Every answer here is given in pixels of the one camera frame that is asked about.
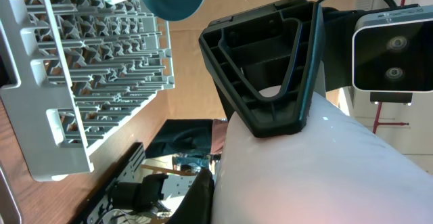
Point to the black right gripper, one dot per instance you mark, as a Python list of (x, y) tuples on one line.
[(264, 62)]

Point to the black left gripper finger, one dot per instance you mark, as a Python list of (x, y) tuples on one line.
[(196, 207)]

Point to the pink cup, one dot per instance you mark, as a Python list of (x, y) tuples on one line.
[(334, 171)]

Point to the grey plastic dishwasher rack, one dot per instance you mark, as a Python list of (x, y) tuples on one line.
[(75, 71)]

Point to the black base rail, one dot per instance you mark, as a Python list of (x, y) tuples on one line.
[(137, 190)]

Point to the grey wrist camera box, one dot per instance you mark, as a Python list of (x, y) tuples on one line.
[(392, 51)]

